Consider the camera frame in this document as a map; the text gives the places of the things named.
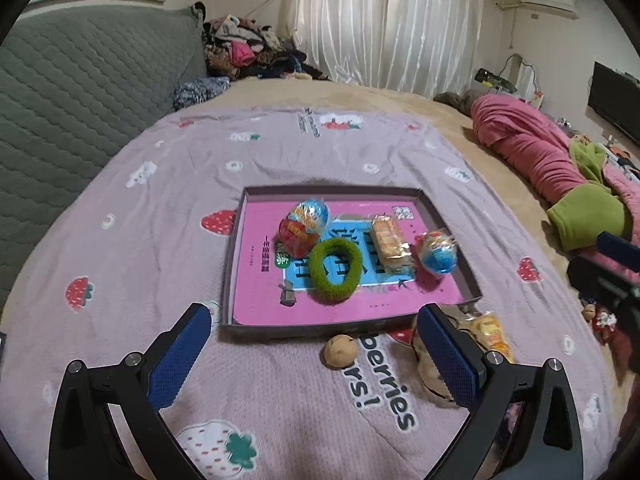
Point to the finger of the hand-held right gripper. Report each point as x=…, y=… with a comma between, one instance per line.
x=617, y=250
x=600, y=280

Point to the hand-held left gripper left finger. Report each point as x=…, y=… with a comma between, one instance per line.
x=180, y=355

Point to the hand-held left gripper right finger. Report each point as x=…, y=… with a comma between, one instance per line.
x=447, y=360

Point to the beige sheer hair scrunchie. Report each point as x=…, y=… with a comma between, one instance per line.
x=427, y=365

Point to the yellow snack packet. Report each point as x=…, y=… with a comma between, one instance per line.
x=492, y=335

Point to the shallow dark cardboard box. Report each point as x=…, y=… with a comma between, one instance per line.
x=280, y=332

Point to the small blue surprise egg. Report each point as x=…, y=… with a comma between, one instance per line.
x=437, y=255

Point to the walnut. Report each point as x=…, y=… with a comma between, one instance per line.
x=338, y=352

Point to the orange cracker packet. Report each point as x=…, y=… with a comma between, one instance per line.
x=390, y=245

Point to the green fuzzy hair scrunchie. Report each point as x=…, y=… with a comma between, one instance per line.
x=320, y=280

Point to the large red blue surprise egg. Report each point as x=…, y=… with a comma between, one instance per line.
x=302, y=227

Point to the small plush toy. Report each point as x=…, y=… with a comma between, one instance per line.
x=607, y=324

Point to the green fleece cloth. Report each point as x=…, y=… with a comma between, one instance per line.
x=585, y=215

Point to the purple strawberry print blanket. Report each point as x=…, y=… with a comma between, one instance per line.
x=150, y=260

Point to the pink and blue book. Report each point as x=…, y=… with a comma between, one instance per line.
x=260, y=290

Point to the pink fleece blanket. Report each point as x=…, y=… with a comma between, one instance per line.
x=525, y=140

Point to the black television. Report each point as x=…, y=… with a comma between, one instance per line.
x=615, y=97

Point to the beige bed sheet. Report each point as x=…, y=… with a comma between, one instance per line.
x=450, y=125

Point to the black yellow device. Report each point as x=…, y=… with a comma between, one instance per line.
x=492, y=79

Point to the brown cloth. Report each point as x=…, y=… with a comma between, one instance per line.
x=455, y=101

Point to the white air conditioner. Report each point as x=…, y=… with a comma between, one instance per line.
x=545, y=0

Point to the blue patterned cloth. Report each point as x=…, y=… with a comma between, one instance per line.
x=200, y=92

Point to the grey quilted headboard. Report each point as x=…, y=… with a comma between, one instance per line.
x=75, y=85

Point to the pile of clothes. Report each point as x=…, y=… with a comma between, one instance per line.
x=245, y=45

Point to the white curtain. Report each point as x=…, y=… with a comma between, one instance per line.
x=390, y=25

